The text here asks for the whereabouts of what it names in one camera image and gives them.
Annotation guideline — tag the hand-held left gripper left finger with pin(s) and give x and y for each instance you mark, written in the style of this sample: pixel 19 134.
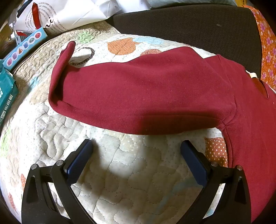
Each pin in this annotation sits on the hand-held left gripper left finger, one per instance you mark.
pixel 78 160

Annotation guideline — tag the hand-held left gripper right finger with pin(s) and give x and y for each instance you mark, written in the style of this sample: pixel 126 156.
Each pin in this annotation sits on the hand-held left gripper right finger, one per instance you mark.
pixel 195 164

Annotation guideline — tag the maroon sweater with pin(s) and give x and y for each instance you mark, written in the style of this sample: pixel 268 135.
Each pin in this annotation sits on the maroon sweater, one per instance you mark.
pixel 151 90

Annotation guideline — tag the quilted patchwork mat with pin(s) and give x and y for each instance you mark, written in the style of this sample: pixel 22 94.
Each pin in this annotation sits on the quilted patchwork mat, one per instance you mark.
pixel 120 172

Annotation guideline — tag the teal cardboard box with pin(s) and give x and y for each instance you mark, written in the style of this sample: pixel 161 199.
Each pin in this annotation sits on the teal cardboard box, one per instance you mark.
pixel 6 90

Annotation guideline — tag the light blue shapes box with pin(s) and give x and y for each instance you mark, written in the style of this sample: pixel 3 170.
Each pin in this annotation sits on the light blue shapes box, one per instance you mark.
pixel 23 47

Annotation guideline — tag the orange floral cloth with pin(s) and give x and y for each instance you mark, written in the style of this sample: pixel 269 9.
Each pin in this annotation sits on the orange floral cloth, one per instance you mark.
pixel 269 53

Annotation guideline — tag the dark brown cushion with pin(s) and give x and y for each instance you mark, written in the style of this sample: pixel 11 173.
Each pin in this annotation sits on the dark brown cushion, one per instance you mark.
pixel 183 25

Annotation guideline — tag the white printed paper bag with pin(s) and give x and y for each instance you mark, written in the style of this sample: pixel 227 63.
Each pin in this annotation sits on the white printed paper bag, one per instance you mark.
pixel 64 19

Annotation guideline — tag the light blue grey cloth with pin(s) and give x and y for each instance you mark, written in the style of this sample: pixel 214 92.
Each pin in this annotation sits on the light blue grey cloth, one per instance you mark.
pixel 183 2

